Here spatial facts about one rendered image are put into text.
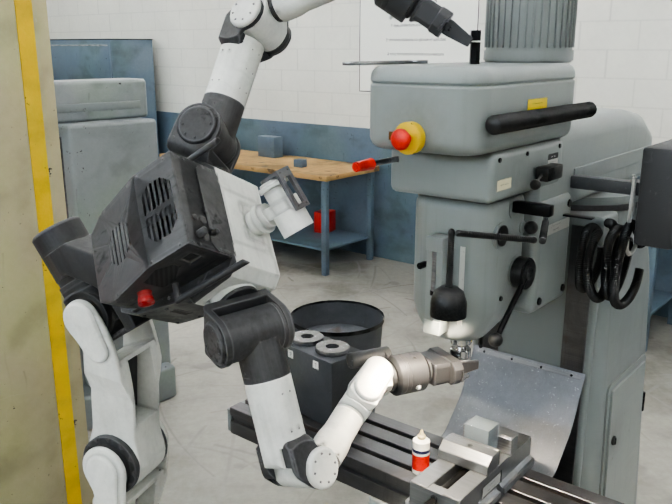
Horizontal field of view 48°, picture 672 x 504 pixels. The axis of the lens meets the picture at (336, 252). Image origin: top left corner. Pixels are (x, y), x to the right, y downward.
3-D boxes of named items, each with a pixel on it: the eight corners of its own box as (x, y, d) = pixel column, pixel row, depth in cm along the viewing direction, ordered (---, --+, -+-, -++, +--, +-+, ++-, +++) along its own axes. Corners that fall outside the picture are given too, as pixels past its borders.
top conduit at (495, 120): (501, 135, 133) (502, 115, 132) (480, 134, 135) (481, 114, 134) (596, 117, 166) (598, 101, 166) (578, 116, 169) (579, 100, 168)
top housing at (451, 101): (473, 159, 134) (478, 67, 130) (356, 147, 150) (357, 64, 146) (577, 136, 169) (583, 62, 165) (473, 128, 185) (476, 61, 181)
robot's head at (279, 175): (270, 226, 148) (293, 212, 142) (248, 188, 147) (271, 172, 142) (291, 215, 152) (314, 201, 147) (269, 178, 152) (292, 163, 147)
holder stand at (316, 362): (331, 430, 197) (331, 359, 192) (277, 402, 212) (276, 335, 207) (363, 415, 205) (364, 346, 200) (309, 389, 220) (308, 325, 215)
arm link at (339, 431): (374, 428, 153) (328, 507, 141) (338, 428, 160) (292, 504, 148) (346, 392, 149) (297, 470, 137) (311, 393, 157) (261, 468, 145)
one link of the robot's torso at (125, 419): (82, 496, 172) (46, 301, 161) (128, 458, 188) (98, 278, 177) (138, 504, 167) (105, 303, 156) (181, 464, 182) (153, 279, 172)
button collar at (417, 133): (419, 156, 138) (420, 123, 137) (392, 153, 142) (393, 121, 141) (425, 155, 140) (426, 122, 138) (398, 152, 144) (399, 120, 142)
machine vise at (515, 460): (463, 534, 155) (466, 487, 152) (402, 507, 164) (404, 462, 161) (535, 463, 181) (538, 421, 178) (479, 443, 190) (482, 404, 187)
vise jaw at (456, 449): (487, 477, 163) (488, 460, 162) (437, 458, 170) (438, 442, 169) (499, 465, 167) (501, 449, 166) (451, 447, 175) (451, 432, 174)
